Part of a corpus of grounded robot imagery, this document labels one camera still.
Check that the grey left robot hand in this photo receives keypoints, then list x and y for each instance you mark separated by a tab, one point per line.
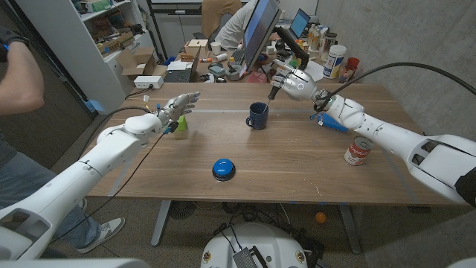
178	106

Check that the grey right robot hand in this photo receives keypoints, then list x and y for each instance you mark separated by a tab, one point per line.
297	85

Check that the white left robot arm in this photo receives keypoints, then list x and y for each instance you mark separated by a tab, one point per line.
93	156

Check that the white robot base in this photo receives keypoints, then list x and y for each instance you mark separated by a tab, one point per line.
267	242

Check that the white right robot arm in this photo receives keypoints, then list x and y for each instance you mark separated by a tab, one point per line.
390	137

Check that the person's bare forearm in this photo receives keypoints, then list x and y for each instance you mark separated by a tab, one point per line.
20	82

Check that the green block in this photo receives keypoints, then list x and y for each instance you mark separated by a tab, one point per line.
182	124

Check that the blue plastic block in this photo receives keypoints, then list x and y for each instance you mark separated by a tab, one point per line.
332	124

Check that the white paper cup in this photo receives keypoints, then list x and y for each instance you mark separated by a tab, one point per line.
215	48

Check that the blue push button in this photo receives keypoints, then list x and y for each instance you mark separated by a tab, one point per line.
224	167

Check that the white paper sheet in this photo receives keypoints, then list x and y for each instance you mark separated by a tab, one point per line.
315	70

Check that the black laptop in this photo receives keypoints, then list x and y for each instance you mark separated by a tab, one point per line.
180	76

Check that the white power box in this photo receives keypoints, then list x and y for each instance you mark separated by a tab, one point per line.
148	82

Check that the pink pouch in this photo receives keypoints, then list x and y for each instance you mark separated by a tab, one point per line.
256	77

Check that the white canister blue label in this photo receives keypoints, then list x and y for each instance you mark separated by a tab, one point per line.
333	61

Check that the dark blue mug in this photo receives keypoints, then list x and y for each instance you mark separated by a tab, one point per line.
256	120

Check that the dark lidded jar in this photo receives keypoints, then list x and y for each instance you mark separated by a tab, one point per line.
330	41

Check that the open cardboard box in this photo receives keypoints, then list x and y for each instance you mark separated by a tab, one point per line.
139	63

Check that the wooden tissue box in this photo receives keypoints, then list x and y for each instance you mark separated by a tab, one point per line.
197	48

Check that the open laptop blue screen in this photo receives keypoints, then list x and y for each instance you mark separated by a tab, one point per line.
299	23

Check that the grey tape roll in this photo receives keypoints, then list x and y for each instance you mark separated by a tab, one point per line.
233	73

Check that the tilted computer monitor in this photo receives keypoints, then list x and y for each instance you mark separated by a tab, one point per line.
258	30

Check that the seated person in white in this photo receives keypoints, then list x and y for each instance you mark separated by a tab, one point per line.
234	30

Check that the red white soup can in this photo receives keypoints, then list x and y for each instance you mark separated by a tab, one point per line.
357	152

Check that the brown office chair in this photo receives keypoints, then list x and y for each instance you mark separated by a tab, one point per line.
213	15

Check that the white shelf unit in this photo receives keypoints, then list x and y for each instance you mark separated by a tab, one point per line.
74	56

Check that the grey table leg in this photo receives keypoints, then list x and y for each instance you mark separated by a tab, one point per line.
160	223
349	229

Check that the orange ball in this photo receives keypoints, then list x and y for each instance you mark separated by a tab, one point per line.
320	217

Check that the grey white sneaker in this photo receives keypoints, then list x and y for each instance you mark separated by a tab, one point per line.
82	204
108	231

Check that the grey finned device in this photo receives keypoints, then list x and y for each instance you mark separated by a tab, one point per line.
244	259

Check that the person in grey shirt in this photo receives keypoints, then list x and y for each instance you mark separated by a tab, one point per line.
22	178

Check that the black white glove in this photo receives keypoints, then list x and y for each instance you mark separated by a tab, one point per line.
9	39

